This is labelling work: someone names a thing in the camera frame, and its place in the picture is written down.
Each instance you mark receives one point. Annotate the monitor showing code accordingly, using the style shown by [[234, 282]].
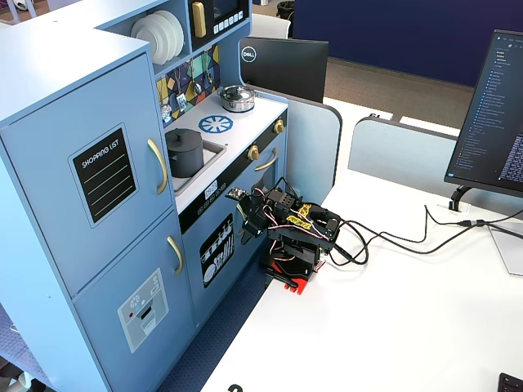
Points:
[[490, 122]]

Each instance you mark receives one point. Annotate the red robot base clamp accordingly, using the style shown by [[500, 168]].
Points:
[[300, 286]]

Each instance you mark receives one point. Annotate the black keyboard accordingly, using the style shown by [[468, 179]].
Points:
[[510, 384]]

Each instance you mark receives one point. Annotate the black Dell monitor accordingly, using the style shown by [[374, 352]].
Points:
[[286, 69]]

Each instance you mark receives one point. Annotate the gray toy sink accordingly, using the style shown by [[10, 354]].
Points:
[[212, 154]]

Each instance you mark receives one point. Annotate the light blue desk divider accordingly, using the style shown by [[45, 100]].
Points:
[[314, 143], [400, 155]]

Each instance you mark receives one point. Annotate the oven door with window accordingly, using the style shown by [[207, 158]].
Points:
[[282, 159]]

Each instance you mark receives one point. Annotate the metal ladle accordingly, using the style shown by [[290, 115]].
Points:
[[197, 87]]

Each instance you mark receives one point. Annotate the gold stove knob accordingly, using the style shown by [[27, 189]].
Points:
[[279, 127], [253, 153]]

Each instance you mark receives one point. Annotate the small metal spoon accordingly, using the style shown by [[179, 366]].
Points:
[[209, 79]]

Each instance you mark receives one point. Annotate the dishwasher door with print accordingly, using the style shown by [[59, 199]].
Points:
[[241, 261]]

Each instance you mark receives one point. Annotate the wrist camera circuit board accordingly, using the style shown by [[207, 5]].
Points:
[[235, 192]]

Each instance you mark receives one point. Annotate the freezer door with dispenser print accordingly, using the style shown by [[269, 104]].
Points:
[[114, 294]]

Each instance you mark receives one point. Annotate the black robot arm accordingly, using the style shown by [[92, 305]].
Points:
[[298, 249]]

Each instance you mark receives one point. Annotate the metal slotted spatula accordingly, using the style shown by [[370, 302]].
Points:
[[181, 102]]

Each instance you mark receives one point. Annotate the gray monitor base plate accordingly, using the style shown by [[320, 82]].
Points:
[[510, 253]]

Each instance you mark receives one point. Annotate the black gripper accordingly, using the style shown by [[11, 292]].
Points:
[[250, 215]]

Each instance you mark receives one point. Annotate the gray pot lid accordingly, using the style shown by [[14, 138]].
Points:
[[192, 141]]

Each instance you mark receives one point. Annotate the steel pot with lid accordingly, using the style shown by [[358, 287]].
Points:
[[237, 104]]

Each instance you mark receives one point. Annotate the fridge door with chalkboard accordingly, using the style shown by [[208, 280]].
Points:
[[49, 143]]

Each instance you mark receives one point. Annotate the black toy microwave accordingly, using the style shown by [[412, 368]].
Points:
[[224, 8]]

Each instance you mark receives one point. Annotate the white plate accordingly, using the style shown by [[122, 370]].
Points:
[[171, 38], [181, 34], [143, 36]]

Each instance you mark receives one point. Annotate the blue toy kitchen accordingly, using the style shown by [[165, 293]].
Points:
[[61, 49]]

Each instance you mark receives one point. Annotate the gray plastic pot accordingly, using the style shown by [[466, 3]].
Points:
[[184, 163]]

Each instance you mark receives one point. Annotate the black shopping list chalkboard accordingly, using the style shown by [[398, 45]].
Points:
[[104, 175]]

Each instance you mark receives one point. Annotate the white chair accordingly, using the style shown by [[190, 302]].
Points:
[[269, 26]]

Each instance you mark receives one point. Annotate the metal slotted skimmer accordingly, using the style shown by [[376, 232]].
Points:
[[166, 112]]

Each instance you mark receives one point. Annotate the black trash bin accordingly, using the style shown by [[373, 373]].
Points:
[[286, 10]]

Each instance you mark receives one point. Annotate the black curved object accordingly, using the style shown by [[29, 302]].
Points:
[[233, 386]]

